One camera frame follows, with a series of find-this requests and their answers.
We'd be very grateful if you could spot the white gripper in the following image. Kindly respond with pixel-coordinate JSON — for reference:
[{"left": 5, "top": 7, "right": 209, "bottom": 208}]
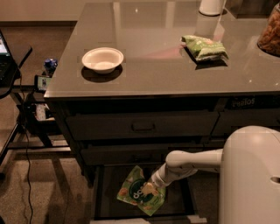
[{"left": 142, "top": 164, "right": 198, "bottom": 196}]

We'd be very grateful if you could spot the green rice chip bag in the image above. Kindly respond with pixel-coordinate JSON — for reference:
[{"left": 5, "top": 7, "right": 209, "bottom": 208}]
[{"left": 116, "top": 165, "right": 165, "bottom": 216}]

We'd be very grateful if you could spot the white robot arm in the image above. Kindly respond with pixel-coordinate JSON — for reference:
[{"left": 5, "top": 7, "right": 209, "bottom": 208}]
[{"left": 142, "top": 126, "right": 280, "bottom": 224}]

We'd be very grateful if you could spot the open bottom drawer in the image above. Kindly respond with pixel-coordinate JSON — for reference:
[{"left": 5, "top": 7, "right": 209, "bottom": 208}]
[{"left": 90, "top": 164, "right": 207, "bottom": 224}]

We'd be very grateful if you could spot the middle left drawer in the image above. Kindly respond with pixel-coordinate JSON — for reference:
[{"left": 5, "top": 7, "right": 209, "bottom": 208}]
[{"left": 80, "top": 143, "right": 203, "bottom": 165}]

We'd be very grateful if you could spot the top left drawer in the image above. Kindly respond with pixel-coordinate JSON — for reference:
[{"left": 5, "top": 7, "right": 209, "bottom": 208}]
[{"left": 66, "top": 111, "right": 219, "bottom": 140}]

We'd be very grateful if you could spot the middle right drawer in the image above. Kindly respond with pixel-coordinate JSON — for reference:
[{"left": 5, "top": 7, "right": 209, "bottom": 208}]
[{"left": 202, "top": 138, "right": 227, "bottom": 149}]

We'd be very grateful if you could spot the top right drawer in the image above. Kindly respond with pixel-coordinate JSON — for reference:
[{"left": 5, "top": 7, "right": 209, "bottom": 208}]
[{"left": 212, "top": 108, "right": 280, "bottom": 137}]

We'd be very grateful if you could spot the dark drawer cabinet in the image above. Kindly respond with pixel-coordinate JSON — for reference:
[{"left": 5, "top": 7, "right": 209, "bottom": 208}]
[{"left": 45, "top": 0, "right": 280, "bottom": 218}]

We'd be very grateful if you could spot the green snack bag on counter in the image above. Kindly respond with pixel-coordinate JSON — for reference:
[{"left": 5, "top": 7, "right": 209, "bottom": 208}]
[{"left": 181, "top": 35, "right": 228, "bottom": 62}]

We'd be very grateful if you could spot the white paper bowl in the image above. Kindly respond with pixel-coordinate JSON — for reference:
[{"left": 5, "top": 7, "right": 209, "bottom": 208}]
[{"left": 81, "top": 47, "right": 124, "bottom": 74}]

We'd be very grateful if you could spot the black smartphone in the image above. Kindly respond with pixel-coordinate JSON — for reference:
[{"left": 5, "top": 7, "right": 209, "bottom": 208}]
[{"left": 34, "top": 75, "right": 52, "bottom": 93}]

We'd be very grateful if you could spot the black laptop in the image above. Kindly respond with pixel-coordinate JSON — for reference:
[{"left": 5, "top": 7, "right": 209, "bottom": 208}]
[{"left": 0, "top": 31, "right": 18, "bottom": 88}]

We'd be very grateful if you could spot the black cable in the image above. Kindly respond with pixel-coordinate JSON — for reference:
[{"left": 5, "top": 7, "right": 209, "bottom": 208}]
[{"left": 17, "top": 66, "right": 35, "bottom": 224}]

